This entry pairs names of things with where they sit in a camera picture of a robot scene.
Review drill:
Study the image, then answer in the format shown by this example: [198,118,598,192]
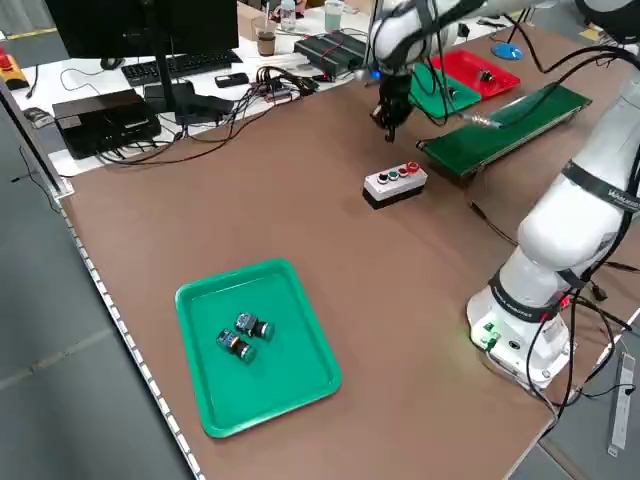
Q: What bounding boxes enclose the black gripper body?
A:
[375,63,416,109]

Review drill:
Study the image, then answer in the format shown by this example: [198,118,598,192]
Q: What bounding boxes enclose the grey push button control box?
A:
[362,160,429,211]

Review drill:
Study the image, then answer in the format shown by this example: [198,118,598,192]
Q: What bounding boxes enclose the green belt conveyor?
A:
[415,82,594,182]

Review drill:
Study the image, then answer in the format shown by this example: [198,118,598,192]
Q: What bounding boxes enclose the cardboard box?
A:
[237,2,271,39]

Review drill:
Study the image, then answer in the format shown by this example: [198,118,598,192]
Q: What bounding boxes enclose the black equipment box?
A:
[52,88,162,161]

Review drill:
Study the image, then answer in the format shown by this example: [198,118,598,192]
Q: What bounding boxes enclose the yellow emergency stop box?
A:
[0,47,26,91]

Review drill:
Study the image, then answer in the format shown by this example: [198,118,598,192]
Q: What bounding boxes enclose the black finned power supply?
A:
[293,29,372,69]
[312,59,361,82]

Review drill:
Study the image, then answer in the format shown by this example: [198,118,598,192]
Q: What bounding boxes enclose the green plastic tray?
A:
[407,63,482,120]
[174,258,344,440]

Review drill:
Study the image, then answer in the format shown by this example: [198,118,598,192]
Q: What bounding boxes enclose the red plastic tray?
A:
[430,48,521,99]

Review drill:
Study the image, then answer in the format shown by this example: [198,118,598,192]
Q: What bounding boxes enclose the clear plastic cup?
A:
[323,0,346,32]

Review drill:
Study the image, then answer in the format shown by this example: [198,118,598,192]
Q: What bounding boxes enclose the black keyboard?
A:
[121,48,245,85]

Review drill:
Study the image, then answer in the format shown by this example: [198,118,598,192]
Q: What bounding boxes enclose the black computer monitor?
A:
[43,0,241,126]

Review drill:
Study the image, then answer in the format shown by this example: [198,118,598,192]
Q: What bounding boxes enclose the steel ruler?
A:
[607,349,632,457]

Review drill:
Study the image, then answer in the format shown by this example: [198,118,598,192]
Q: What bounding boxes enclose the electronics board with wires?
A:
[257,64,321,104]

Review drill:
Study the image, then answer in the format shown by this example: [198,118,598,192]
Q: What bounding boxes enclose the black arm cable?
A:
[409,0,640,126]

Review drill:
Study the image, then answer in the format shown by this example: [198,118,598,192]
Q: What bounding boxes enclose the conveyor power cable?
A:
[468,198,521,247]

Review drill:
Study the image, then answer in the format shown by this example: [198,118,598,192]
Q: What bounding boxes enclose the black desk cable bundle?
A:
[94,107,264,167]

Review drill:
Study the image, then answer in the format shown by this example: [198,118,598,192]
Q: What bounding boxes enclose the green push button switch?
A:
[234,311,276,341]
[215,327,259,365]

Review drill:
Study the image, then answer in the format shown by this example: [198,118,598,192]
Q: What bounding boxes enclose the aluminium frame post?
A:
[0,74,75,201]

